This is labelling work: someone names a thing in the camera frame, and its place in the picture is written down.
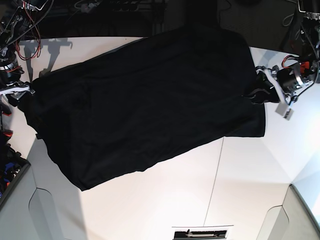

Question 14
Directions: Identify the black white label plate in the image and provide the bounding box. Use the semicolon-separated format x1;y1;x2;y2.
172;225;234;240

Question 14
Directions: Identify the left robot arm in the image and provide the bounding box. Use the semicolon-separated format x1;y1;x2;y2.
244;0;320;106

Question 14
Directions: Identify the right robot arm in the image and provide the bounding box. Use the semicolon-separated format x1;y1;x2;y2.
0;0;54;107

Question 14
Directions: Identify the black printed t-shirt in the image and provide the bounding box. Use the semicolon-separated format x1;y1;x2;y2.
18;24;266;191

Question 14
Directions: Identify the grey cable bundle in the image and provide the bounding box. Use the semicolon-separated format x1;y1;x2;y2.
282;9;296;27

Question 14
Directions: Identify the black power strip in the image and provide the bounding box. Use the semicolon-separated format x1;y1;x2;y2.
109;0;141;12

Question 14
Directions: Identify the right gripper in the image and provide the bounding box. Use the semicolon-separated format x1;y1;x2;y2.
0;81;35;107

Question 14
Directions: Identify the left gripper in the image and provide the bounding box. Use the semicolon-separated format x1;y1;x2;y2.
246;65;299;106

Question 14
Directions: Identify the orange handled tool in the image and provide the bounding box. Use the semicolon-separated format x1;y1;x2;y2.
0;98;13;142

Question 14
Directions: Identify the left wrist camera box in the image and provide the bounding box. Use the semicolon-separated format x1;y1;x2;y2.
275;102;294;121

